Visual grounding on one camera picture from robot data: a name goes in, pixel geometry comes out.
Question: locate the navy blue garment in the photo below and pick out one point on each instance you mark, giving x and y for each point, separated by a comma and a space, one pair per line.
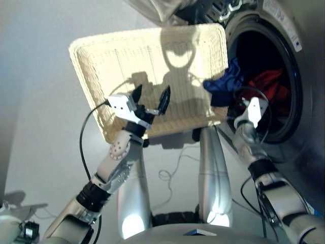
223, 84

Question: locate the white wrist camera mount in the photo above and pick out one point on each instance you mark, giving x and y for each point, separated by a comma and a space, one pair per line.
119, 104
255, 110

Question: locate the red garment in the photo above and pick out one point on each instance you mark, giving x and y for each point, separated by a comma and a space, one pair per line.
271, 86

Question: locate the white washer warning sticker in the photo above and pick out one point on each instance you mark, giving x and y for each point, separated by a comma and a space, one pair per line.
281, 20

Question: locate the round glass washer door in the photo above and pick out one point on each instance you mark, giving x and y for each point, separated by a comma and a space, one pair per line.
155, 8

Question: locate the white rounded device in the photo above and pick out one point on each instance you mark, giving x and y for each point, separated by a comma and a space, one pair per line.
8, 223

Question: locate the small black power adapter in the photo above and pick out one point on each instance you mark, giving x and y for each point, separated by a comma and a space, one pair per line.
30, 230

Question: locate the grey washing machine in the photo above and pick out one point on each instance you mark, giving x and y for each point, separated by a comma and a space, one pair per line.
307, 101

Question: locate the pale woven basket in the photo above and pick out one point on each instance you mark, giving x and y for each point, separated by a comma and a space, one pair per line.
114, 63

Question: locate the silver robot torso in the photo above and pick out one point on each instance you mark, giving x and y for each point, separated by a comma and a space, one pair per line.
177, 236

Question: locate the silver robot leg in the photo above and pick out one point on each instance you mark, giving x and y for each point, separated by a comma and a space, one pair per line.
133, 198
214, 178

